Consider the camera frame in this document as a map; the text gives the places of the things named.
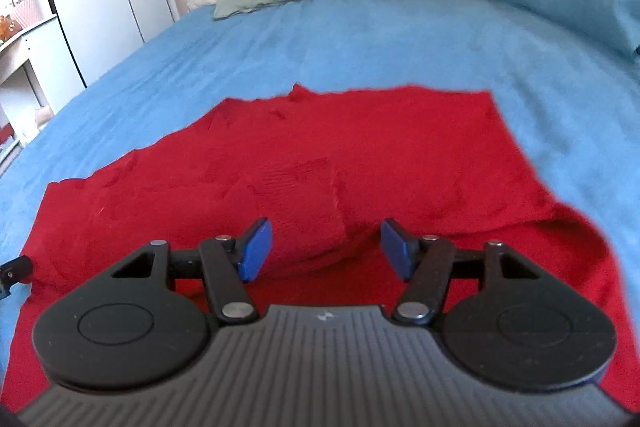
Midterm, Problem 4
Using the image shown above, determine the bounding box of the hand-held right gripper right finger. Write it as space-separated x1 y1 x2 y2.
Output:
380 218 542 327

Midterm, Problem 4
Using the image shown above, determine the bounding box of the white desk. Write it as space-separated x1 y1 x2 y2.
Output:
0 14 87 148

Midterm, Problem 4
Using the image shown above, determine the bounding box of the pink striped cup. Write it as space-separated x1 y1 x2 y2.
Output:
10 0 42 30

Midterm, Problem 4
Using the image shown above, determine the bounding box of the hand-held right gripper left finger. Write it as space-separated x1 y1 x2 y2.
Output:
111 217 274 324

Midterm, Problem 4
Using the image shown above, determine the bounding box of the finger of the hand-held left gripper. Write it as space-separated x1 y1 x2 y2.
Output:
0 255 34 301

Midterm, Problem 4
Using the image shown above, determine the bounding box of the bed with blue sheet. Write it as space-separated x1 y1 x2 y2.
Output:
0 0 640 358

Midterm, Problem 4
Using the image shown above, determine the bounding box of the red knit sweater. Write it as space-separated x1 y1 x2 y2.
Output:
0 82 624 414

